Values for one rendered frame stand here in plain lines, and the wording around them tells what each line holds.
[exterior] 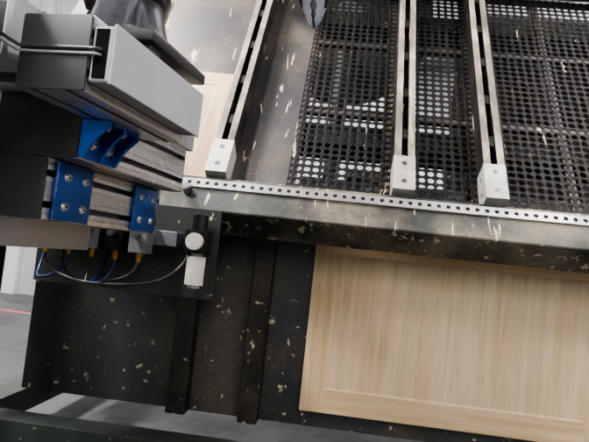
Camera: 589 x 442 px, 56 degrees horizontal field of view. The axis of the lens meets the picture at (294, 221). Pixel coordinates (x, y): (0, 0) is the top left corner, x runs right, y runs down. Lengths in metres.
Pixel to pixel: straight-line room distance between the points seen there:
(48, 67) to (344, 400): 1.33
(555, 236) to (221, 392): 1.07
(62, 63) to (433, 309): 1.32
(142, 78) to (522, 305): 1.37
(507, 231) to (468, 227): 0.10
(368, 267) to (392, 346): 0.25
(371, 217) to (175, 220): 0.52
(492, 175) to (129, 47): 1.15
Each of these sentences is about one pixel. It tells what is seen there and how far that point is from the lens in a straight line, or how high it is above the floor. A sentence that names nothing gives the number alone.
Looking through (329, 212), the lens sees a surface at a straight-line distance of 1.49.
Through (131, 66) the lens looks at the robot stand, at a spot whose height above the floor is 0.91.
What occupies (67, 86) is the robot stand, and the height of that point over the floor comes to 0.87.
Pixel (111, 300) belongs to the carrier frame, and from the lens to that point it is 1.88.
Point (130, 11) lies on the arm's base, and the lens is 1.03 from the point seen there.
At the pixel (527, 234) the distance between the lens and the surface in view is 1.56.
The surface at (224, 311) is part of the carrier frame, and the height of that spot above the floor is 0.51.
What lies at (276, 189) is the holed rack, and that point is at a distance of 1.53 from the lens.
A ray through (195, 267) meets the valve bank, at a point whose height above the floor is 0.65.
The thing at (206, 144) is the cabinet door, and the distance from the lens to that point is 1.72.
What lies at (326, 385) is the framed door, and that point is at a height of 0.33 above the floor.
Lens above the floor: 0.71
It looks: 3 degrees up
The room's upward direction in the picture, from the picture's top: 6 degrees clockwise
